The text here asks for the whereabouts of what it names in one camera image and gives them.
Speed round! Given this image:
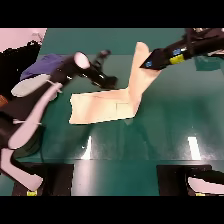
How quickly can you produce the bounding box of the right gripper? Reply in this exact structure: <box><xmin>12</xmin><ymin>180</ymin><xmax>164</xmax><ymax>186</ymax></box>
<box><xmin>139</xmin><ymin>46</ymin><xmax>186</xmax><ymax>71</ymax></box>

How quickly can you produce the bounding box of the cream shirt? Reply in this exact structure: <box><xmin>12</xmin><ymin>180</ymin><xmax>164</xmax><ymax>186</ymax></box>
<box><xmin>68</xmin><ymin>41</ymin><xmax>163</xmax><ymax>126</ymax></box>

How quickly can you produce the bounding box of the blue garment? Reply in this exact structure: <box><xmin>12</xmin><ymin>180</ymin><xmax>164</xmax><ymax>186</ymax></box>
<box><xmin>19</xmin><ymin>53</ymin><xmax>69</xmax><ymax>82</ymax></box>

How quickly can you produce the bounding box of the dark grey garment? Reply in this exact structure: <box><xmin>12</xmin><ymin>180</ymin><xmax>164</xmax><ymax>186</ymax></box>
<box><xmin>0</xmin><ymin>40</ymin><xmax>43</xmax><ymax>100</ymax></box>

